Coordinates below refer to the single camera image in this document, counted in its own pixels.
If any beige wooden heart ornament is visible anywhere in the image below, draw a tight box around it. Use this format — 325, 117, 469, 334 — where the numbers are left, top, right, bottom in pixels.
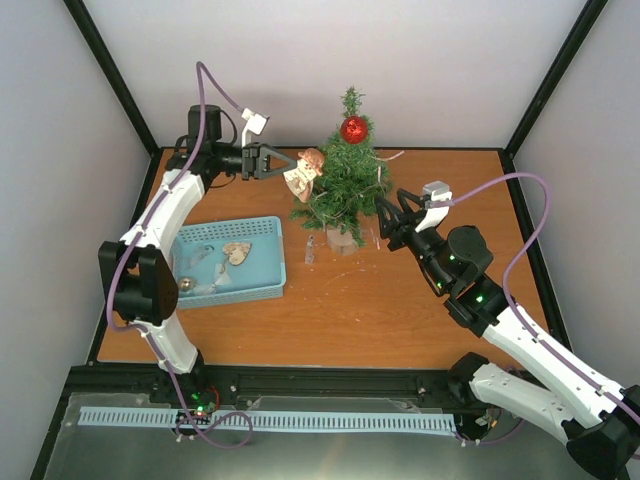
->
222, 242, 252, 266

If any silver scroll ornament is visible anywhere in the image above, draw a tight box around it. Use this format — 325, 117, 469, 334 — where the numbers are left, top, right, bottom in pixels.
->
186, 245, 215, 269

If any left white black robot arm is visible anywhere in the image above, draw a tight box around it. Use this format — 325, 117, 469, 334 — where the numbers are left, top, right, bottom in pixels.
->
98, 105, 297, 403

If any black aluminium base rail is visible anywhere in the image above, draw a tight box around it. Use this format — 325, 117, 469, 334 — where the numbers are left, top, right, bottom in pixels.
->
63, 362, 489, 413

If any small green christmas tree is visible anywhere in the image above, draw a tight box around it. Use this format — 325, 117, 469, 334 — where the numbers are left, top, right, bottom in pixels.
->
290, 86, 392, 248

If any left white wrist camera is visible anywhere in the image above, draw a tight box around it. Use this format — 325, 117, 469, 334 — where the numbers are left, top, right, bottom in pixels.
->
241, 108, 270, 147

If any clear plastic battery box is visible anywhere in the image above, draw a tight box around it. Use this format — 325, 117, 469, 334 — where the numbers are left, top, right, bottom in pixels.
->
304, 234, 316, 265

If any clear angel ornament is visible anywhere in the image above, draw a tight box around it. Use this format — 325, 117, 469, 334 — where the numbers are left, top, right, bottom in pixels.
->
193, 264, 232, 296

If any purple floor cable loop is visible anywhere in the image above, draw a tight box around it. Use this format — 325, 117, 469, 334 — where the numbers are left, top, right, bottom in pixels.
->
172, 387, 254, 449

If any blue plastic basket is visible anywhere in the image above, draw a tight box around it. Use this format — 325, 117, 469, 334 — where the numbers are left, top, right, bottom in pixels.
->
171, 216, 286, 310

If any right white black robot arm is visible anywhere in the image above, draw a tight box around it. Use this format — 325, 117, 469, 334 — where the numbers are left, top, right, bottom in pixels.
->
375, 182, 639, 479

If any red ball ornament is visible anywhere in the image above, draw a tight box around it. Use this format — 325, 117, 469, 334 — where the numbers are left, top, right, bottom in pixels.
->
340, 115, 369, 145

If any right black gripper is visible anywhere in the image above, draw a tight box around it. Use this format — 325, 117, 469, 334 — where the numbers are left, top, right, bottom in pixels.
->
373, 188, 452, 292

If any light blue cable duct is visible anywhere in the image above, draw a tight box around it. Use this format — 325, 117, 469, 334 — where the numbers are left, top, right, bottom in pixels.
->
77, 406, 456, 436

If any snowman ornament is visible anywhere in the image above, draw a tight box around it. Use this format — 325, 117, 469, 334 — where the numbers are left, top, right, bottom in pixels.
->
283, 148, 325, 203

